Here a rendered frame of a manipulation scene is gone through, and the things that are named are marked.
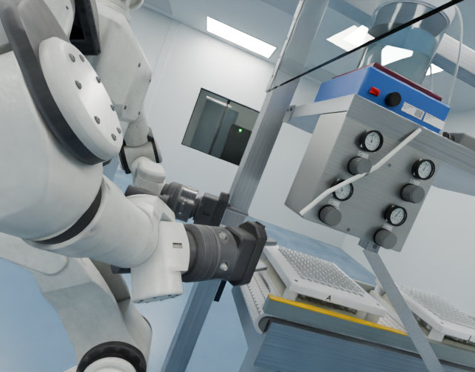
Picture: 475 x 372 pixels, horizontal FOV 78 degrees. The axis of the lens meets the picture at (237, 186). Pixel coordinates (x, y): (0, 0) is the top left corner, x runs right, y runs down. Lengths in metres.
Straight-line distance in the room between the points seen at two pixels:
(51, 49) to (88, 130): 0.05
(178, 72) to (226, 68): 0.90
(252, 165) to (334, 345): 0.47
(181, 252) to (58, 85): 0.29
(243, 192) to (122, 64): 0.45
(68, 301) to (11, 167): 0.53
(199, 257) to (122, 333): 0.35
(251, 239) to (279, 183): 5.45
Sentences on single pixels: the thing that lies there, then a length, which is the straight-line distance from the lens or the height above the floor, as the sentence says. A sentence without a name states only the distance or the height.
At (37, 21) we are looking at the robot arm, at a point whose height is 1.14.
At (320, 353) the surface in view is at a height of 0.78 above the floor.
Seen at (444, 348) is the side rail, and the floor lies 0.86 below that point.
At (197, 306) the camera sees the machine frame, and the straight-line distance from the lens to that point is 0.93.
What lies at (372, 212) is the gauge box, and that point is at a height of 1.10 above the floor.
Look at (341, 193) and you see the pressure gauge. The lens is 0.54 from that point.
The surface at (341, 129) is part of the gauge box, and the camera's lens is 0.54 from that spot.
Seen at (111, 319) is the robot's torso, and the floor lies 0.69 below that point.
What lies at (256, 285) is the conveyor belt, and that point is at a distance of 0.74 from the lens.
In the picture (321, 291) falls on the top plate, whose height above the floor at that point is 0.90.
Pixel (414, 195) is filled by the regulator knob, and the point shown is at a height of 1.15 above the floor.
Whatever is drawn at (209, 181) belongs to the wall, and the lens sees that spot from 5.77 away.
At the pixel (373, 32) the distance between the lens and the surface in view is 0.45.
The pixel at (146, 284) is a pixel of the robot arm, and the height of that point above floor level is 0.92.
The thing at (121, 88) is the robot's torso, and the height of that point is 1.14.
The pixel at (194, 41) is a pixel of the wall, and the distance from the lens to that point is 5.98.
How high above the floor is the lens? 1.11
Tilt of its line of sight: 6 degrees down
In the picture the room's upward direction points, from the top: 21 degrees clockwise
